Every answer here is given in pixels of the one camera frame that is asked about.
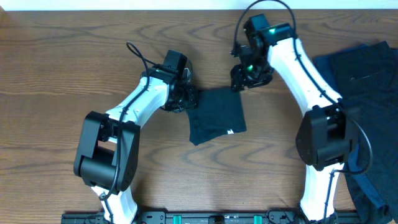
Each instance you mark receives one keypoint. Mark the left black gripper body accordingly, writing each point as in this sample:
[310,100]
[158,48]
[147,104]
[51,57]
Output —
[189,98]

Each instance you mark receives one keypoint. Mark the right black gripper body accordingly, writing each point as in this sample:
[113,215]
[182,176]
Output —
[241,79]

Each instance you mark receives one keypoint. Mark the dark teal t-shirt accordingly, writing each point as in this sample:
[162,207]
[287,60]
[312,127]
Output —
[218,112]

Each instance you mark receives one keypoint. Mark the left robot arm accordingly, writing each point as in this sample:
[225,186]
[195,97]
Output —
[107,152]

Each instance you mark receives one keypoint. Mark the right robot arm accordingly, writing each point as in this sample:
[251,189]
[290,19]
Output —
[326,136]

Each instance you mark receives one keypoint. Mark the navy blue folded garment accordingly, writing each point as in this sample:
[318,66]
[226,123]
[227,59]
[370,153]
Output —
[360,187]

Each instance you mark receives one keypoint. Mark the black folded garment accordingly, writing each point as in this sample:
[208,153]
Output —
[368,78]

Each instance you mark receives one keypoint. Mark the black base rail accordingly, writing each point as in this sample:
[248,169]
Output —
[272,217]

